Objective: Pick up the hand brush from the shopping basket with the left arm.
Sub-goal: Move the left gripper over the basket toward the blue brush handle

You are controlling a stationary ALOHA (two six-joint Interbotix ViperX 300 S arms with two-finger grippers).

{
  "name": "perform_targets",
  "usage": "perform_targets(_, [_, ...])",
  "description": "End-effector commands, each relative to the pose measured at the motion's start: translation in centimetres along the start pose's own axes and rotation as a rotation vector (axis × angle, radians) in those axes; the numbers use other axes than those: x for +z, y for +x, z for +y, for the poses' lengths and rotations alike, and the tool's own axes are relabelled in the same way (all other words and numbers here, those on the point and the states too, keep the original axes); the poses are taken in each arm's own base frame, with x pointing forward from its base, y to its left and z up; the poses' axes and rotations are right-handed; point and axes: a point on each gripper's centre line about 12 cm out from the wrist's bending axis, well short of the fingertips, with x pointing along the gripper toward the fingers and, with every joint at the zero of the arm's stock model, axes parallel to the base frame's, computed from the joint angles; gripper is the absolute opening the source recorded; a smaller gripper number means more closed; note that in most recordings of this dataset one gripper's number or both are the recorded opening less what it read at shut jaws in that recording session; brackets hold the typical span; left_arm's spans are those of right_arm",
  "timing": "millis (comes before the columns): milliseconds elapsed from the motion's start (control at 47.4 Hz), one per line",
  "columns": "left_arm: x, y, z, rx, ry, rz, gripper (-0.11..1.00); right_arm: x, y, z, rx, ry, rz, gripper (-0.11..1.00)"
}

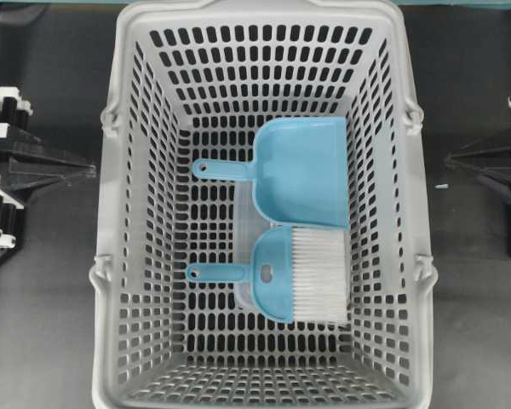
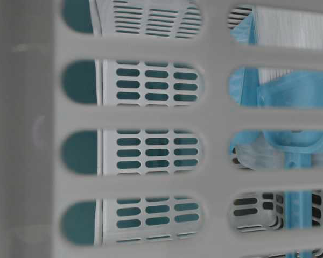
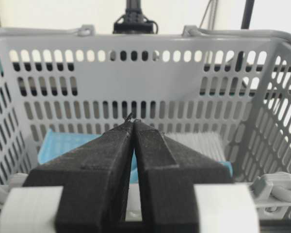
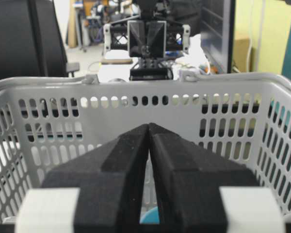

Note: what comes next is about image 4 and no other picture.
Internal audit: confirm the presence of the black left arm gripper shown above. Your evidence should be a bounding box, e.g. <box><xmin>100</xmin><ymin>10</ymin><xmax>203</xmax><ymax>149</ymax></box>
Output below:
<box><xmin>103</xmin><ymin>20</ymin><xmax>191</xmax><ymax>81</ymax></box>

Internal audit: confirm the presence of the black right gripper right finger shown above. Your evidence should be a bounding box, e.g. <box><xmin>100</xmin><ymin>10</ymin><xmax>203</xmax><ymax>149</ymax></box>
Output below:
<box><xmin>148</xmin><ymin>123</ymin><xmax>290</xmax><ymax>233</ymax></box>

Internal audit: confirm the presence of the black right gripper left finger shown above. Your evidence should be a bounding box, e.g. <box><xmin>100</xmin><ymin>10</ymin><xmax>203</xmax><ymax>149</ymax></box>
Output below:
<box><xmin>15</xmin><ymin>123</ymin><xmax>150</xmax><ymax>233</ymax></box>

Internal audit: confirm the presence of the blue round object in basket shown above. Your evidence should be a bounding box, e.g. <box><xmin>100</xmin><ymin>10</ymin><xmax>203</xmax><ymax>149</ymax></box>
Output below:
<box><xmin>140</xmin><ymin>206</ymin><xmax>160</xmax><ymax>224</ymax></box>

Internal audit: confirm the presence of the grey plastic shopping basket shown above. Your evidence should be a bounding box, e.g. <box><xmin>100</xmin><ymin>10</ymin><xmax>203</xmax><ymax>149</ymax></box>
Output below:
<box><xmin>0</xmin><ymin>73</ymin><xmax>291</xmax><ymax>223</ymax></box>

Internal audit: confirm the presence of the dark monitor screen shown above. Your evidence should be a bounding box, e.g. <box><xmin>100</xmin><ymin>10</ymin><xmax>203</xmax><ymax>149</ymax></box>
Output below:
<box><xmin>200</xmin><ymin>0</ymin><xmax>236</xmax><ymax>74</ymax></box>

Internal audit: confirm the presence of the black office chair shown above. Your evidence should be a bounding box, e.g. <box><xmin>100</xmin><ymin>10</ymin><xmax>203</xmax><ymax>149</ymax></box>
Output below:
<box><xmin>0</xmin><ymin>0</ymin><xmax>80</xmax><ymax>80</ymax></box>

